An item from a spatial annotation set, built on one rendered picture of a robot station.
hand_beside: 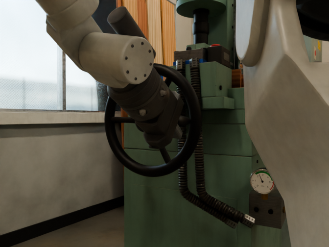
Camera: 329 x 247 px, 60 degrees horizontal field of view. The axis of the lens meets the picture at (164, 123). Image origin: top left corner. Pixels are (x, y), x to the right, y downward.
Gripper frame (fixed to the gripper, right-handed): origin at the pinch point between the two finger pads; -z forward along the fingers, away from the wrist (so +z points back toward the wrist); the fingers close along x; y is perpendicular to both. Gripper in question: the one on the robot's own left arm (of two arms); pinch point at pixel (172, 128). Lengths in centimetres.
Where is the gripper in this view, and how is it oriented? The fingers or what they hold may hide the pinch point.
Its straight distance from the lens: 60.6
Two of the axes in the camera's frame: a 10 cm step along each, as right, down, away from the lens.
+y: -8.5, -0.7, 5.3
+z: -4.3, -4.9, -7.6
